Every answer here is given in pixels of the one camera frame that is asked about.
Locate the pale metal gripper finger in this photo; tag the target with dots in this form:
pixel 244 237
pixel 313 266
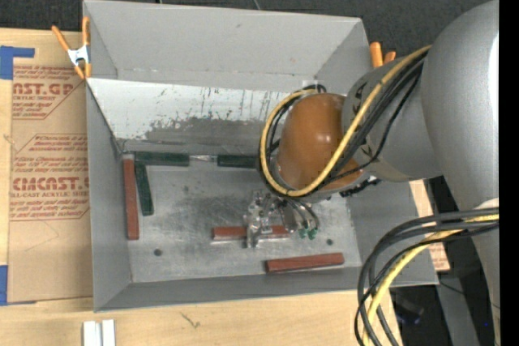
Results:
pixel 256 236
pixel 259 207

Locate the red-brown block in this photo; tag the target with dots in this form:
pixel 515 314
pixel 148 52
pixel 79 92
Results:
pixel 304 263
pixel 131 198
pixel 229 233

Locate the dark green flat block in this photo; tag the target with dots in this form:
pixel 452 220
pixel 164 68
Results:
pixel 162 159
pixel 237 161
pixel 144 190

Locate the grey metal bin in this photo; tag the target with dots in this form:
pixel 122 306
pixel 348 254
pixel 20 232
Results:
pixel 211 40

